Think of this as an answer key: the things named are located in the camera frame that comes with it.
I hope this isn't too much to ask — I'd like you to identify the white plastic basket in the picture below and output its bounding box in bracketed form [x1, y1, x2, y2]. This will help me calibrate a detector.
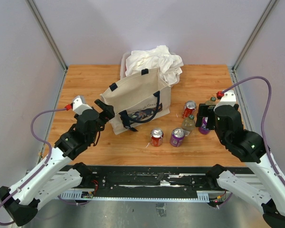
[120, 52, 181, 86]

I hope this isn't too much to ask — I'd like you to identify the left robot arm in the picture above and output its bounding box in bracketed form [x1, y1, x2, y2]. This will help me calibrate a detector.
[0, 96, 115, 227]

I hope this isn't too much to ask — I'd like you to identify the clear glass bottle green cap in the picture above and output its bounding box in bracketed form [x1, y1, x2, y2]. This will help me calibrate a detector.
[205, 96, 216, 105]

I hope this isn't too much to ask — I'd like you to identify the purple soda can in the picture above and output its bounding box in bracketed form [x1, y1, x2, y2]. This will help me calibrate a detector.
[170, 128, 185, 147]
[199, 117, 210, 135]

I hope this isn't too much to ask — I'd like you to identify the cream canvas tote bag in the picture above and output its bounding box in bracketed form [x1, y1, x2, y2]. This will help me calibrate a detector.
[100, 68, 171, 135]

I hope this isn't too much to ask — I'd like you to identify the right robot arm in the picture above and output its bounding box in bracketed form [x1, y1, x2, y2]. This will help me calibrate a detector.
[196, 104, 285, 228]

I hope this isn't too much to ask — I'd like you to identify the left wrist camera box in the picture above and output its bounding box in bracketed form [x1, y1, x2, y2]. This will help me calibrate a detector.
[65, 95, 93, 115]

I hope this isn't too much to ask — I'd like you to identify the red soda can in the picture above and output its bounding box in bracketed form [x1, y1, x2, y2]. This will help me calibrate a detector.
[151, 128, 163, 147]
[182, 100, 197, 118]

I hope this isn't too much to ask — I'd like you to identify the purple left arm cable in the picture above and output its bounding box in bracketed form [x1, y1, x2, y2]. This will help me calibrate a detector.
[0, 107, 69, 226]

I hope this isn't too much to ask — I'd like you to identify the white crumpled cloth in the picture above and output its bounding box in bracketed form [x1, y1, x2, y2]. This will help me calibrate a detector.
[125, 45, 183, 86]

